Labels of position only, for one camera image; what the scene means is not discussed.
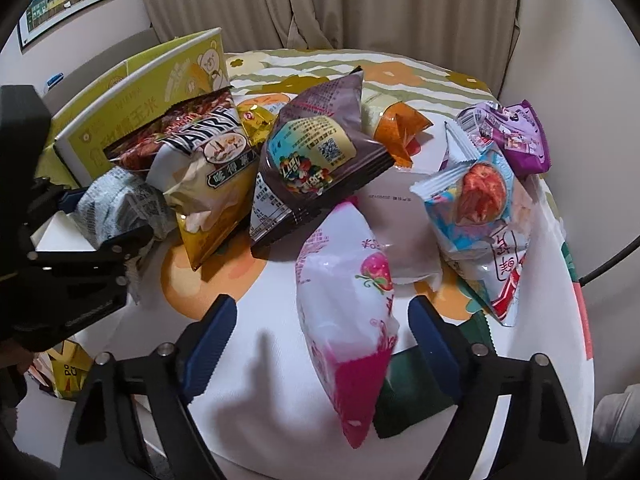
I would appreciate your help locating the white persimmon print cloth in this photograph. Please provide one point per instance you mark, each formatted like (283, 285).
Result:
(270, 330)

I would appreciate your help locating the silver snack packet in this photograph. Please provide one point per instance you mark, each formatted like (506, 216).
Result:
(115, 205)

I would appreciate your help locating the beige curtain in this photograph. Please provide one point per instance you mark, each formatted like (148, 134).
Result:
(350, 5)

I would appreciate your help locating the yellow cardboard box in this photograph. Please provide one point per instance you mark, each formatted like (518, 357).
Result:
(85, 145)

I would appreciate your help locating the beige snack packet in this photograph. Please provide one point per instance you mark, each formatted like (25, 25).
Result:
(400, 240)

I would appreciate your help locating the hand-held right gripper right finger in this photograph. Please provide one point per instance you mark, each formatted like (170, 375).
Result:
(435, 345)

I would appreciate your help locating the small blue and white object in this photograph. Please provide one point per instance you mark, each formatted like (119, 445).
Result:
(54, 81)

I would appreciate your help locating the small gold snack packet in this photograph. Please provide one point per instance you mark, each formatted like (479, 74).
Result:
(257, 122)

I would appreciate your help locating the purple snack packet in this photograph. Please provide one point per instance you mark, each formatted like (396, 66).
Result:
(530, 145)
(482, 122)

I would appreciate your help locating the brown snack packet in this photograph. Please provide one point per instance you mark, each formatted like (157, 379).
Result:
(310, 160)

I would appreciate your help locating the white and yellow chips bag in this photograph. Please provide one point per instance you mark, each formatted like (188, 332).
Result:
(200, 195)

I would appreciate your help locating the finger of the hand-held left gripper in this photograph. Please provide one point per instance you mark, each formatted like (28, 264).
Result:
(115, 250)
(75, 198)

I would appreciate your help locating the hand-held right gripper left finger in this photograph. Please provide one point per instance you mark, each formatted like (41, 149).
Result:
(212, 345)

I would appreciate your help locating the green striped floral cloth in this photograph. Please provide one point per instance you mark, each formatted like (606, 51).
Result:
(310, 65)

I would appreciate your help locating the pink and white snack packet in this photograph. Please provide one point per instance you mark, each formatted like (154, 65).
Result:
(345, 310)

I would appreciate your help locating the orange and cream snack packet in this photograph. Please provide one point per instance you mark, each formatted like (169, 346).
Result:
(395, 125)

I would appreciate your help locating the grey cloth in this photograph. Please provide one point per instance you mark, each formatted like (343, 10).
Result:
(620, 415)

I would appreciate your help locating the light blue snack packet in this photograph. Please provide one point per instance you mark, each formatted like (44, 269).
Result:
(465, 210)

